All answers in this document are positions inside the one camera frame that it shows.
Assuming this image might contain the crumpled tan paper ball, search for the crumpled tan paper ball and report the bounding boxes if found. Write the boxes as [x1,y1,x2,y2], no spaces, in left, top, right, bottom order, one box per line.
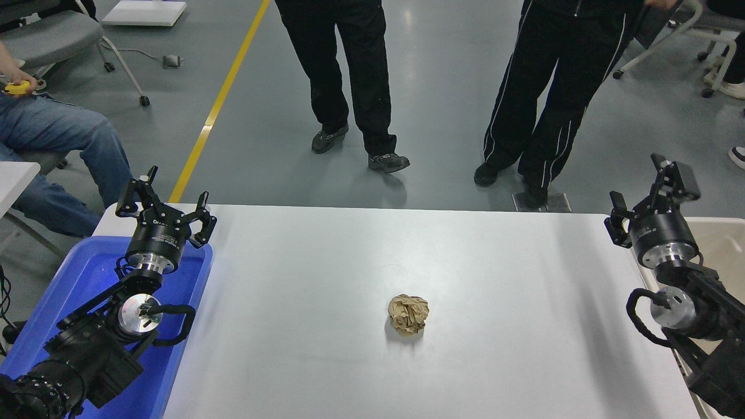
[388,294,430,337]

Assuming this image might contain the blue plastic tray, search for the blue plastic tray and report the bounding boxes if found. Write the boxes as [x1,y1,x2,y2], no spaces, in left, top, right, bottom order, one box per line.
[0,236,213,419]

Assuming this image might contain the metal floor plate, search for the metal floor plate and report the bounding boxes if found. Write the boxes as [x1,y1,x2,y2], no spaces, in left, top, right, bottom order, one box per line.
[512,192,572,212]

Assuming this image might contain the white side table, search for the white side table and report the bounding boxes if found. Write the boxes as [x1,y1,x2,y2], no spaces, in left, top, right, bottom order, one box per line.
[0,161,41,254]

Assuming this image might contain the white flat board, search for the white flat board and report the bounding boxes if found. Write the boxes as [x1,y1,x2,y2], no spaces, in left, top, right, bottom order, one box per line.
[101,0,187,27]

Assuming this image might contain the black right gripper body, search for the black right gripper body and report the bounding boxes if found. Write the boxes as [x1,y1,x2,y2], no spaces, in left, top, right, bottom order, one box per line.
[630,209,698,262]

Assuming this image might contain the large pale dustbin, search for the large pale dustbin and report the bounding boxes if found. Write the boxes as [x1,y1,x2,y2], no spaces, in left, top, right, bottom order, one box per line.
[634,216,745,419]

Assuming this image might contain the black cable bundle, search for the black cable bundle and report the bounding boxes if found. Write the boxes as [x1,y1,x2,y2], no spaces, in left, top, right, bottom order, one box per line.
[0,265,13,357]

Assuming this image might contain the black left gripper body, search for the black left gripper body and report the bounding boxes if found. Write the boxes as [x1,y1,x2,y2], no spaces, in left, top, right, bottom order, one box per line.
[126,213,192,264]

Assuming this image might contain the person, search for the person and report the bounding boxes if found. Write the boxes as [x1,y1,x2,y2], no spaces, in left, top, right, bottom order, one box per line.
[275,0,411,173]
[473,0,679,207]
[0,42,133,236]
[707,0,745,169]

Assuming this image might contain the thin floor cable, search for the thin floor cable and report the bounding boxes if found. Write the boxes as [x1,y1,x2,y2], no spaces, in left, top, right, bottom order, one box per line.
[102,45,165,62]

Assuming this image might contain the person's left hand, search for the person's left hand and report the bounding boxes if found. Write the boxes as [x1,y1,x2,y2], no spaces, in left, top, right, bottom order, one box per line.
[6,70,38,94]

